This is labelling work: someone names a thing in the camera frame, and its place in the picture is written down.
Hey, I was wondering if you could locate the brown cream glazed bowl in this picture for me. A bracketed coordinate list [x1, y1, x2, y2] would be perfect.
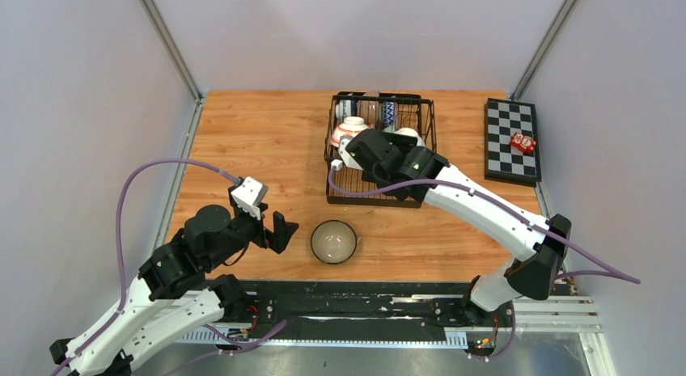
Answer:
[358, 91, 379, 126]

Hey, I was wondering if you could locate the black celadon bowl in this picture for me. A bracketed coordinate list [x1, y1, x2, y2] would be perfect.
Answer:
[395, 127, 426, 147]

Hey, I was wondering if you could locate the red floral small bowl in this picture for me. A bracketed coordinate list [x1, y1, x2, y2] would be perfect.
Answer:
[329, 116, 370, 147]

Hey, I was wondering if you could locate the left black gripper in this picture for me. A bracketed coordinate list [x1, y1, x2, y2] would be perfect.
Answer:
[207, 201, 299, 269]

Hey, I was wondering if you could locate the black white checkerboard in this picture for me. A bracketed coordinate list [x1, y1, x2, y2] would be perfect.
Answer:
[485, 98, 541, 187]

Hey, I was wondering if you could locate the small red toy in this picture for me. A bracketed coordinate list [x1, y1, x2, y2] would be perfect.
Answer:
[510, 132, 537, 154]

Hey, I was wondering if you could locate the blue floral bowl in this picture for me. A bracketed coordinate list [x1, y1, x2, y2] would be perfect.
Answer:
[334, 99, 358, 120]

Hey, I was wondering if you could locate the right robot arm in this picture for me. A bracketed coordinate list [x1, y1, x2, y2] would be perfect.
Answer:
[339, 129, 571, 326]

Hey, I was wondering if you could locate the red patterned bowl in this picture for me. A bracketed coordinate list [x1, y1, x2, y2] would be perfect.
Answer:
[379, 99, 399, 133]

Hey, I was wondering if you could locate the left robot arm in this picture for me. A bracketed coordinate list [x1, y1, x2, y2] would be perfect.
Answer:
[50, 205, 299, 375]

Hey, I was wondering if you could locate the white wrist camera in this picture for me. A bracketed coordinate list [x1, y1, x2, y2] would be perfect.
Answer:
[230, 176, 269, 220]
[330, 141, 358, 171]

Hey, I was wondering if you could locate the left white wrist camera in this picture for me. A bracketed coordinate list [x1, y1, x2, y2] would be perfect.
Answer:
[230, 176, 269, 220]

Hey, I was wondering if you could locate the dark blue glazed bowl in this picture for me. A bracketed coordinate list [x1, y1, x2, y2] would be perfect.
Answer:
[310, 220, 358, 264]

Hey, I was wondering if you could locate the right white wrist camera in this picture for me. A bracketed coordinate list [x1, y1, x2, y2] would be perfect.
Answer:
[330, 141, 358, 171]

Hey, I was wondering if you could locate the black wire dish rack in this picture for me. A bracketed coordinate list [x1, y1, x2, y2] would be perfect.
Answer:
[324, 91, 448, 208]

